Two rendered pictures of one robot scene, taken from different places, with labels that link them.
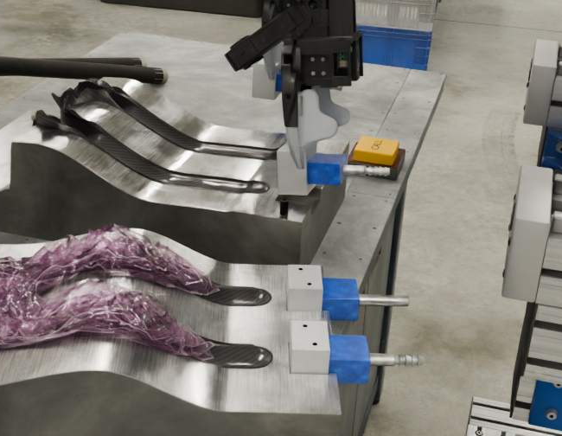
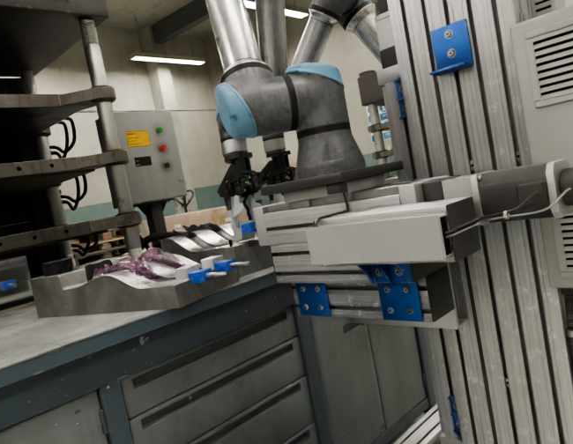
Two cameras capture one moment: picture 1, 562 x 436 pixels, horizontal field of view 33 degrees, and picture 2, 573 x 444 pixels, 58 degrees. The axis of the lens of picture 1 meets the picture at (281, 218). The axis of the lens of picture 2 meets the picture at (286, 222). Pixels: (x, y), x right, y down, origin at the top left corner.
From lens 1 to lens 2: 0.99 m
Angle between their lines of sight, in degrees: 37
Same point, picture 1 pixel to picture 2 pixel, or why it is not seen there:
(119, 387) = (111, 282)
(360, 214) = not seen: hidden behind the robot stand
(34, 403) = (91, 292)
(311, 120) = (236, 206)
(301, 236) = (234, 253)
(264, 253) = not seen: hidden behind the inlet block
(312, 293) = (208, 261)
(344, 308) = (221, 267)
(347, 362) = (193, 273)
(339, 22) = (241, 166)
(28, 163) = (165, 247)
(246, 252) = not seen: hidden behind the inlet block
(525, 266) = (261, 228)
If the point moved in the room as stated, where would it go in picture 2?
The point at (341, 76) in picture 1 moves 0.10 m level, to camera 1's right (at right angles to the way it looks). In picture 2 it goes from (241, 186) to (271, 180)
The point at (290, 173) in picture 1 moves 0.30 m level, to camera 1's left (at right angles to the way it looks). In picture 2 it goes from (236, 231) to (160, 241)
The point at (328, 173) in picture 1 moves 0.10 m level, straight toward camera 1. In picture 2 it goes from (247, 227) to (225, 233)
